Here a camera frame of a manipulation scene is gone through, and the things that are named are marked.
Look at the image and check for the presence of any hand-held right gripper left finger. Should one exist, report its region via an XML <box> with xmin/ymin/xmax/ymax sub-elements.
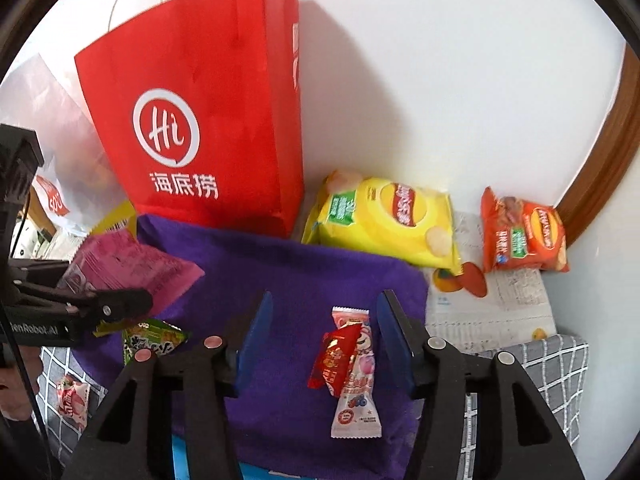
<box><xmin>60</xmin><ymin>290</ymin><xmax>274</xmax><ymax>480</ymax></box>

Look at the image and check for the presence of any purple towel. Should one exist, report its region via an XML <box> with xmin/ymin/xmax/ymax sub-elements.
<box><xmin>70</xmin><ymin>214</ymin><xmax>431</xmax><ymax>480</ymax></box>

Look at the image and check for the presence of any small pink white candy packet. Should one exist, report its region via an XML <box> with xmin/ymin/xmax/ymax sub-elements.
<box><xmin>55</xmin><ymin>374</ymin><xmax>92</xmax><ymax>431</ymax></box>

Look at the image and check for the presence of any yellow chips bag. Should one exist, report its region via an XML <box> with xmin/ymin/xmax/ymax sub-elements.
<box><xmin>300</xmin><ymin>170</ymin><xmax>463</xmax><ymax>277</ymax></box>

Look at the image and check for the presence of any grey checkered cloth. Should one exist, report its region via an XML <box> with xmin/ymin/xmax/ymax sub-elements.
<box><xmin>30</xmin><ymin>330</ymin><xmax>591</xmax><ymax>480</ymax></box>

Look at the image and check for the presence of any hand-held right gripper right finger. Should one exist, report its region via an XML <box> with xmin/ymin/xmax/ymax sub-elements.
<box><xmin>376</xmin><ymin>289</ymin><xmax>586</xmax><ymax>480</ymax></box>

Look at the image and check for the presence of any red paper bag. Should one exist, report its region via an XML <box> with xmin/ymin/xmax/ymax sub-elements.
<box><xmin>74</xmin><ymin>0</ymin><xmax>306</xmax><ymax>240</ymax></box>

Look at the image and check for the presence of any person's left hand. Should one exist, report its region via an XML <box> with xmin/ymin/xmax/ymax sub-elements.
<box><xmin>0</xmin><ymin>349</ymin><xmax>43</xmax><ymax>423</ymax></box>

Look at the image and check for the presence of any orange chips bag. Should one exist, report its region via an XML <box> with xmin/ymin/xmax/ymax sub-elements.
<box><xmin>480</xmin><ymin>186</ymin><xmax>571</xmax><ymax>273</ymax></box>

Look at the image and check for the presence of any white plastic bag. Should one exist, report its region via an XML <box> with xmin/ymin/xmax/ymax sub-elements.
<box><xmin>0</xmin><ymin>52</ymin><xmax>128</xmax><ymax>236</ymax></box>

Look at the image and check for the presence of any green snack packet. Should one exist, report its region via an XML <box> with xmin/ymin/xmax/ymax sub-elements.
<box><xmin>122</xmin><ymin>317</ymin><xmax>188</xmax><ymax>366</ymax></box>

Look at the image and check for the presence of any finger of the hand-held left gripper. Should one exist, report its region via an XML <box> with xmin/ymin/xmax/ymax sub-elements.
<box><xmin>7</xmin><ymin>265</ymin><xmax>154</xmax><ymax>333</ymax></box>

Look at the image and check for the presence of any person's left forearm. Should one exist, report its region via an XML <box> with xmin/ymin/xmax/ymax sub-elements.
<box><xmin>0</xmin><ymin>420</ymin><xmax>63</xmax><ymax>480</ymax></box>

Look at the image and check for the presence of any newspaper sheet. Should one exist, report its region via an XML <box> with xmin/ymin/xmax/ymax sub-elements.
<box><xmin>300</xmin><ymin>210</ymin><xmax>558</xmax><ymax>356</ymax></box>

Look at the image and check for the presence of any red snack packet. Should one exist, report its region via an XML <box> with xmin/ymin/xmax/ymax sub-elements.
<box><xmin>307</xmin><ymin>322</ymin><xmax>363</xmax><ymax>397</ymax></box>

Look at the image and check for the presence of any long white pink candy packet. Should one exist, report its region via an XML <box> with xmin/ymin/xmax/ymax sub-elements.
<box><xmin>330</xmin><ymin>306</ymin><xmax>383</xmax><ymax>440</ymax></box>

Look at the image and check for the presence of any brown wooden door frame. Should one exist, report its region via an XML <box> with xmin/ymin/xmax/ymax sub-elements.
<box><xmin>555</xmin><ymin>40</ymin><xmax>640</xmax><ymax>248</ymax></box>

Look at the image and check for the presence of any blue tissue pack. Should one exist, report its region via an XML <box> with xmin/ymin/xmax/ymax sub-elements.
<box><xmin>171</xmin><ymin>432</ymin><xmax>301</xmax><ymax>480</ymax></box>

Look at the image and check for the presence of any pink and yellow snack packet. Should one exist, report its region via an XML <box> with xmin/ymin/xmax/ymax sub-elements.
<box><xmin>57</xmin><ymin>200</ymin><xmax>206</xmax><ymax>338</ymax></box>

